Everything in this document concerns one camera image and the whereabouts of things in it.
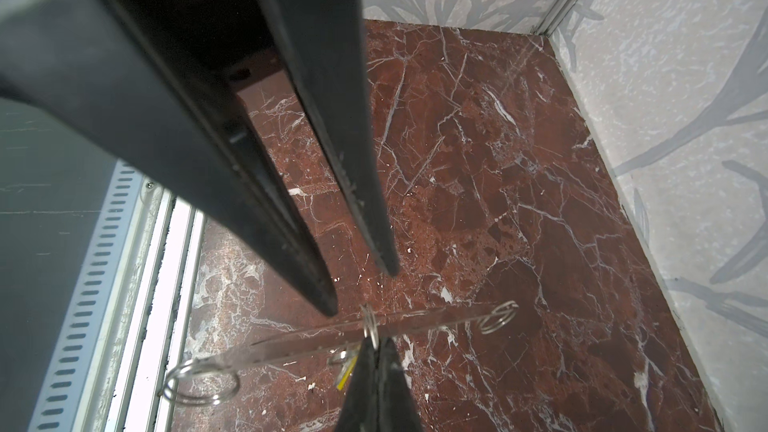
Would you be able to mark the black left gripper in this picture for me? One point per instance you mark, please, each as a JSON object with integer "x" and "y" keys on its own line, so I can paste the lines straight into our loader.
{"x": 109, "y": 70}

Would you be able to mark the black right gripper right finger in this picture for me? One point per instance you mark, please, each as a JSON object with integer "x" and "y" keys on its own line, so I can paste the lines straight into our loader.
{"x": 395, "y": 406}

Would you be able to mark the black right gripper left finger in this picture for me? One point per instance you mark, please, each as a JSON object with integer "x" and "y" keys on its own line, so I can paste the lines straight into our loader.
{"x": 359, "y": 411}

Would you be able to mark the key with yellow tag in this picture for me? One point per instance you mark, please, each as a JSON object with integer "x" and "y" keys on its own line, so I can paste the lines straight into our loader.
{"x": 344, "y": 360}

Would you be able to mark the silver keyring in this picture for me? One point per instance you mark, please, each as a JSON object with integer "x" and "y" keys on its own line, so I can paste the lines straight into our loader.
{"x": 499, "y": 317}
{"x": 200, "y": 383}
{"x": 370, "y": 327}

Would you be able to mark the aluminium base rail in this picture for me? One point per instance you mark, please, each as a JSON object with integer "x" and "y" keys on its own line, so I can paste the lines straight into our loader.
{"x": 126, "y": 323}

